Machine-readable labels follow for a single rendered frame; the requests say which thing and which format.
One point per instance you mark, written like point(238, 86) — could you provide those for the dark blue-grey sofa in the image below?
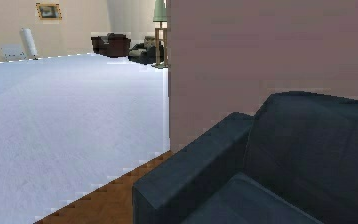
point(220, 166)

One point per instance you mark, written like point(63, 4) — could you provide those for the dark brown armchair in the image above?
point(115, 45)

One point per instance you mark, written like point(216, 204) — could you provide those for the green shade floor lamp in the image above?
point(160, 20)

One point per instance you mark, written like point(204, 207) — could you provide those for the black and grey armchair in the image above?
point(145, 50)

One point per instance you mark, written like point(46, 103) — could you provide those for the white low box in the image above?
point(13, 52)

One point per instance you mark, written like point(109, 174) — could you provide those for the white cylinder bin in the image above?
point(28, 42)

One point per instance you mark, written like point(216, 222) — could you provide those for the gold framed wall picture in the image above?
point(48, 11)

